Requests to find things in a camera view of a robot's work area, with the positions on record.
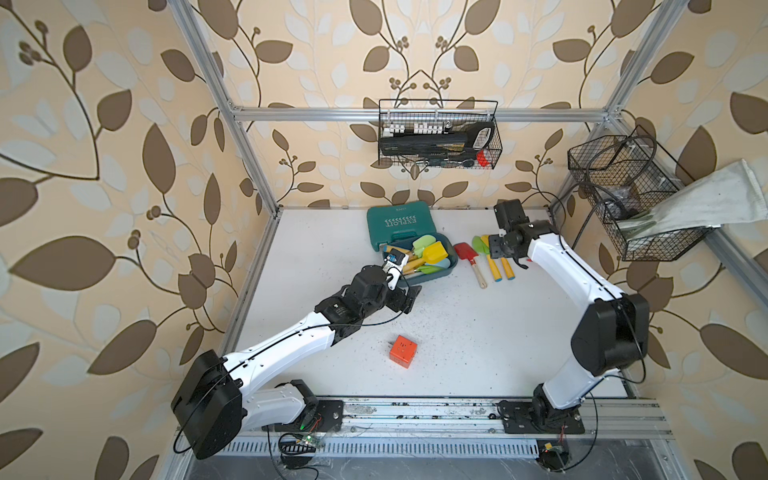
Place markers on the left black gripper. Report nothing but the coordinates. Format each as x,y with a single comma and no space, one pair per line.
402,299

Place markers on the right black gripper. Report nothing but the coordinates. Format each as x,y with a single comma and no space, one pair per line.
495,251

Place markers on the yellow toy spatula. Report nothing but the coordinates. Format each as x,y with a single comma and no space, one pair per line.
509,273

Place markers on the green toy shovel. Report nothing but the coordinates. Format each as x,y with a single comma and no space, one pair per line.
482,246

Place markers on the red toy shovel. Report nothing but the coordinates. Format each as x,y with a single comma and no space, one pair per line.
466,252

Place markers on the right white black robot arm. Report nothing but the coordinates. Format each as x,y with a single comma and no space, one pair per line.
613,330

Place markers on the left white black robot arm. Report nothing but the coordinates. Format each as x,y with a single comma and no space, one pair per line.
222,395

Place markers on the yellow toy shovel in box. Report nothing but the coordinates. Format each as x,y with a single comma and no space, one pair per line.
431,254

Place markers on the green storage box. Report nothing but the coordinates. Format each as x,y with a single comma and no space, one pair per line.
407,227

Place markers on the orange cube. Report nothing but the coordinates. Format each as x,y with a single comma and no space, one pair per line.
403,351

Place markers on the black tool in basket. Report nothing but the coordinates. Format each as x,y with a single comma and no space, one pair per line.
473,138

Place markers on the white cloth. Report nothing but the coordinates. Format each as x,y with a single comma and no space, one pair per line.
731,195

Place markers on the back wire basket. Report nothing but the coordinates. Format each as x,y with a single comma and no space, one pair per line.
435,115

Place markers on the wire basket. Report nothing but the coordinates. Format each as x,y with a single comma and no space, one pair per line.
621,179
435,115

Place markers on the right wire basket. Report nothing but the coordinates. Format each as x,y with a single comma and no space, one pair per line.
621,179

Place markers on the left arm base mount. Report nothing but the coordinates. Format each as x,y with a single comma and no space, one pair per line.
317,415

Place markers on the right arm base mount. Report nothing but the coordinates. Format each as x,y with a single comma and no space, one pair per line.
528,417

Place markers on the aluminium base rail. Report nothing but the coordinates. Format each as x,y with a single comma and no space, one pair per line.
604,418

